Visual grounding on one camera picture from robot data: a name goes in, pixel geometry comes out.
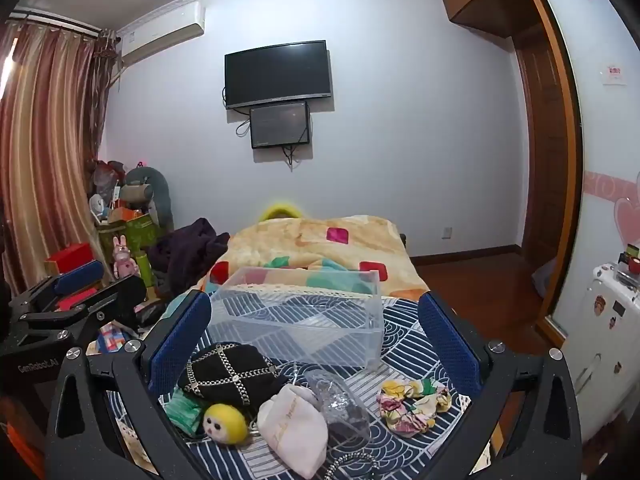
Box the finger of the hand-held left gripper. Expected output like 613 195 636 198
10 259 104 313
19 275 147 346

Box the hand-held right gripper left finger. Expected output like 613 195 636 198
44 290 213 480

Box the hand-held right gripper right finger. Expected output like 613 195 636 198
418 291 584 480

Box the red box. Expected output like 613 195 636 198
45 242 97 275

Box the pink bunny toy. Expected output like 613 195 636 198
111 235 138 279

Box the navy patterned bedsheet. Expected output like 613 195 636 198
100 287 473 480

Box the yellow green scrunchie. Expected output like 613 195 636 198
382 377 453 411

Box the green box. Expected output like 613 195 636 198
97 214 161 286

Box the green cloth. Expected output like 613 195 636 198
164 389 208 436

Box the dark purple cloth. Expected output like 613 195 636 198
147 217 231 296

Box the pink floral scrunchie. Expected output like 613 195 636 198
376 392 437 436

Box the yellow plush toy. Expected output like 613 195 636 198
201 402 250 445

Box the grey plush toy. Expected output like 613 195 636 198
124 164 174 228

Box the clear plastic storage bin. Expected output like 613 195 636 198
206 266 386 368

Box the clear plastic bag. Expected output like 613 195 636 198
305 369 373 443

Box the striped brown curtain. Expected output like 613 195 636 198
0 22 118 296

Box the yellow patchwork blanket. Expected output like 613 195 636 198
200 215 431 301

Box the yellow round cushion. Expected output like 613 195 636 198
258 202 303 222

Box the wooden wardrobe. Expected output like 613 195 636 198
435 0 583 336

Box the white air conditioner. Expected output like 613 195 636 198
117 1 207 66

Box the black quilted chain bag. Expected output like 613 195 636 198
177 341 291 416

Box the white drawstring pouch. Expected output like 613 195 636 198
256 384 329 479

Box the silver chain strap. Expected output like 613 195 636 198
322 452 381 480

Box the small wall monitor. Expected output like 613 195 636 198
249 101 311 150

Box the curtain rail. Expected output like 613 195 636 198
7 6 121 41

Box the large wall television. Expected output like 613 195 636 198
224 39 333 110

